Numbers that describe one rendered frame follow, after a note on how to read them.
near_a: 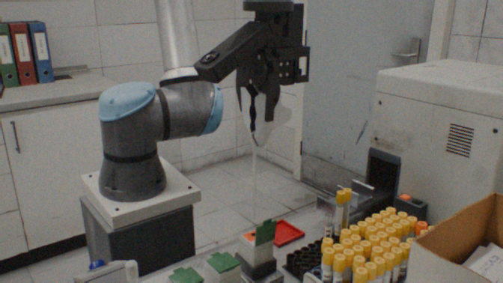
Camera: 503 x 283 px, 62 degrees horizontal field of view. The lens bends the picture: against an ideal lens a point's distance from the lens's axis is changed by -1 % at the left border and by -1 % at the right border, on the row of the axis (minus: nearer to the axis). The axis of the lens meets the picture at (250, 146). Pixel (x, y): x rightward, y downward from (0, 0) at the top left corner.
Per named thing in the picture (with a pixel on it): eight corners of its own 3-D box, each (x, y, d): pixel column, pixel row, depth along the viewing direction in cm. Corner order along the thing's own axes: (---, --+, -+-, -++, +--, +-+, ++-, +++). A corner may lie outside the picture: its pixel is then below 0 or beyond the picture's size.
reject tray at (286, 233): (282, 221, 88) (282, 218, 88) (305, 236, 83) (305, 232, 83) (257, 232, 84) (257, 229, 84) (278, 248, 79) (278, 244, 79)
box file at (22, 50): (28, 76, 238) (18, 20, 227) (37, 84, 218) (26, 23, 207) (14, 78, 234) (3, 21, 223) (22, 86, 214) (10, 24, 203)
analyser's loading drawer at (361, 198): (377, 187, 99) (379, 167, 97) (401, 197, 94) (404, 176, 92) (316, 212, 88) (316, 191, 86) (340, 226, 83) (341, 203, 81)
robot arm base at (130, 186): (94, 175, 99) (90, 137, 95) (157, 166, 105) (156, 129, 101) (103, 208, 87) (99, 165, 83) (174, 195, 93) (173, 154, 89)
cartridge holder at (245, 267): (253, 255, 77) (253, 239, 76) (284, 281, 70) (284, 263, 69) (227, 266, 74) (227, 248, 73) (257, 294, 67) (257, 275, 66)
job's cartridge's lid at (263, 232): (275, 214, 67) (278, 215, 66) (272, 237, 69) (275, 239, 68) (255, 221, 64) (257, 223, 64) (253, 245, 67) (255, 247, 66)
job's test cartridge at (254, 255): (257, 256, 74) (257, 225, 72) (273, 269, 71) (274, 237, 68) (238, 263, 72) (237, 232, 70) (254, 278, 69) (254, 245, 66)
